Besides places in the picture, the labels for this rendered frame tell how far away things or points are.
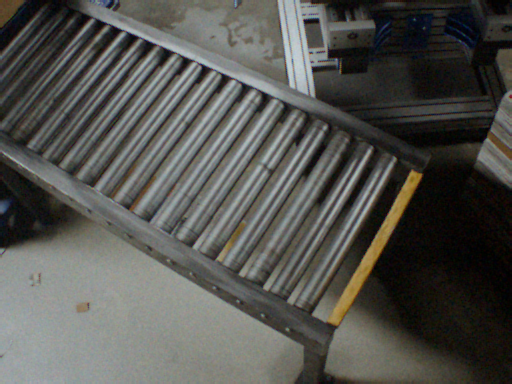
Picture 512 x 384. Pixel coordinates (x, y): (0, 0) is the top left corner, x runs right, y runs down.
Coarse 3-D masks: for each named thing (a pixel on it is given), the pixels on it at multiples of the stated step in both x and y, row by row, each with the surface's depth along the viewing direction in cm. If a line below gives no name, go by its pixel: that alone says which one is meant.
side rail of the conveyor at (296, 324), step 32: (32, 160) 162; (64, 192) 157; (96, 192) 156; (128, 224) 152; (160, 256) 152; (192, 256) 147; (224, 288) 143; (256, 288) 143; (288, 320) 139; (320, 320) 139; (320, 352) 144
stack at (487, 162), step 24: (504, 96) 158; (504, 120) 164; (480, 168) 191; (504, 168) 179; (480, 192) 201; (504, 192) 187; (456, 216) 225; (480, 216) 210; (504, 216) 196; (480, 240) 225; (504, 240) 205
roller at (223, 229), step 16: (304, 112) 163; (288, 128) 160; (272, 144) 159; (288, 144) 160; (272, 160) 157; (256, 176) 155; (240, 192) 154; (256, 192) 155; (240, 208) 152; (224, 224) 150; (208, 240) 149; (224, 240) 150; (208, 256) 148
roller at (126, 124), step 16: (176, 64) 173; (160, 80) 170; (144, 96) 168; (128, 112) 166; (144, 112) 168; (112, 128) 165; (128, 128) 165; (112, 144) 163; (96, 160) 161; (80, 176) 159; (96, 176) 161
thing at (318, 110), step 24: (48, 0) 189; (72, 0) 187; (120, 24) 180; (144, 24) 180; (168, 48) 175; (192, 48) 174; (240, 72) 169; (264, 96) 167; (288, 96) 165; (312, 120) 164; (336, 120) 161; (360, 120) 160; (384, 144) 157; (408, 144) 156; (408, 168) 156
